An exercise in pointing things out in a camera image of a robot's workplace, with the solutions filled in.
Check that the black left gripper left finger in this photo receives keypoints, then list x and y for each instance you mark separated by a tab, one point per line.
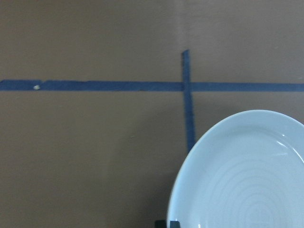
160	224

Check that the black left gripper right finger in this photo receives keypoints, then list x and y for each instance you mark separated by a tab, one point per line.
174	224

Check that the light blue plate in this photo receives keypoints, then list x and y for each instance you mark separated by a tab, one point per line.
247	171

